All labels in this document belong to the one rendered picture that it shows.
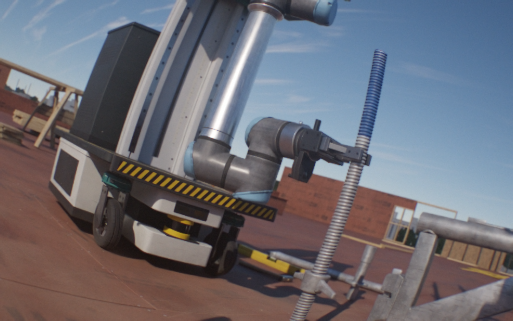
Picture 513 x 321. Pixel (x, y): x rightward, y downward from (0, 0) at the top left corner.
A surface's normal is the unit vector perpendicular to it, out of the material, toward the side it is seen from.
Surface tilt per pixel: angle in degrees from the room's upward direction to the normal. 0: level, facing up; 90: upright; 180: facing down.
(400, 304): 90
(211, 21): 90
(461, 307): 90
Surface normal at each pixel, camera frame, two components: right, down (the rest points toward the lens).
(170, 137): 0.59, 0.14
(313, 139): -0.65, -0.26
